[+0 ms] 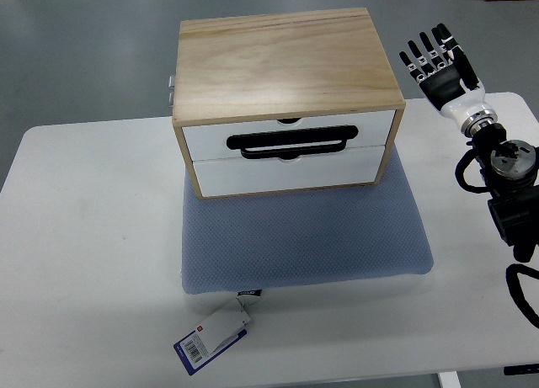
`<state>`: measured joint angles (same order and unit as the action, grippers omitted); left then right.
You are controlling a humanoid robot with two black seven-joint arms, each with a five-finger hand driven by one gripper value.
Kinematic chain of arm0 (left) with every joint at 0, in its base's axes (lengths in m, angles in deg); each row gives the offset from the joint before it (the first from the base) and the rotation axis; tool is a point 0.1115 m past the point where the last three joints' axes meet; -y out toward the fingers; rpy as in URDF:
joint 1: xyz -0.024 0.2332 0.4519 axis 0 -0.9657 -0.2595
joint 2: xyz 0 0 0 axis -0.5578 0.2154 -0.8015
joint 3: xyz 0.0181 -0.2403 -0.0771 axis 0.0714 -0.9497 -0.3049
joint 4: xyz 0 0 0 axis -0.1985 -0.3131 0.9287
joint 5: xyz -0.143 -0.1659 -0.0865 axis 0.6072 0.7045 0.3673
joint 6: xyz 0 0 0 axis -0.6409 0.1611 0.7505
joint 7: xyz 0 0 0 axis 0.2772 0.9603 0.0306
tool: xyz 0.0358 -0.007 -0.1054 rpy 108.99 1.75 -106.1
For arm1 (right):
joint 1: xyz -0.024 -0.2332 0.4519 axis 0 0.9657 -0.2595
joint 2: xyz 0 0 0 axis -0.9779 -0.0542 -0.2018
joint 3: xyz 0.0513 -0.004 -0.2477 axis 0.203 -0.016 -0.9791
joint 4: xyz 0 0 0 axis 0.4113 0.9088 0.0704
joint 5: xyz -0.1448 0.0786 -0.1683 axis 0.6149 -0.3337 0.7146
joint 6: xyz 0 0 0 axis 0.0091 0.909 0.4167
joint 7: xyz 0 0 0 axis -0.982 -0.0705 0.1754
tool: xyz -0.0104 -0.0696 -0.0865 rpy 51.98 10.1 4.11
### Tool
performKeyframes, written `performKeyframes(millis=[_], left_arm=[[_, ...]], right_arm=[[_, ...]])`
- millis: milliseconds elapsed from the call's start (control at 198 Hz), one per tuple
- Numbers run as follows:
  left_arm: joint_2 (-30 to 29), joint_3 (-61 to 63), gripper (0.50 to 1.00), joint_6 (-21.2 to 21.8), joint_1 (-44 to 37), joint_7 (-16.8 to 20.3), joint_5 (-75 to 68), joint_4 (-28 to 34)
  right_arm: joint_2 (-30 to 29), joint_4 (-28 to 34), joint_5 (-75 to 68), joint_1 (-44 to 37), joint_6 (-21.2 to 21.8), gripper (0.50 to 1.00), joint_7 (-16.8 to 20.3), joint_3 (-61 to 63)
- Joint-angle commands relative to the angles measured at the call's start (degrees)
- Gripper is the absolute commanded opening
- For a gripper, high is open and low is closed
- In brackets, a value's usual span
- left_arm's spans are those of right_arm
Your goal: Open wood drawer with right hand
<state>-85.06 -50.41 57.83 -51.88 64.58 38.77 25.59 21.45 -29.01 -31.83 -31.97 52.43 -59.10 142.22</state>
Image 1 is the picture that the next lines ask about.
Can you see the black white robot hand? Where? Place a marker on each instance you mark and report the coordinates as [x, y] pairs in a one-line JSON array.
[[446, 78]]

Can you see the black drawer handle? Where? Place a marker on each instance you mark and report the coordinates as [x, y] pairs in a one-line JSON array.
[[291, 144]]

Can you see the wooden drawer cabinet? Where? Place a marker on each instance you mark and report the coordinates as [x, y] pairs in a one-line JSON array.
[[282, 67]]

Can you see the blue grey cushion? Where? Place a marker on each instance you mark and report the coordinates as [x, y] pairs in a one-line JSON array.
[[309, 237]]

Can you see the black table control panel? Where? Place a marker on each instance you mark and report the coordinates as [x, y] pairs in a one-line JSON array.
[[521, 369]]

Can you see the white table leg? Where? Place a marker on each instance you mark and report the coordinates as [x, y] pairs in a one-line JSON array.
[[449, 379]]

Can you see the white blue price tag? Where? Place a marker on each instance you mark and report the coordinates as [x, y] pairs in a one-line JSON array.
[[212, 336]]

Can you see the grey metal bracket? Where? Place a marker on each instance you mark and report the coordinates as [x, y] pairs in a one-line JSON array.
[[171, 87]]

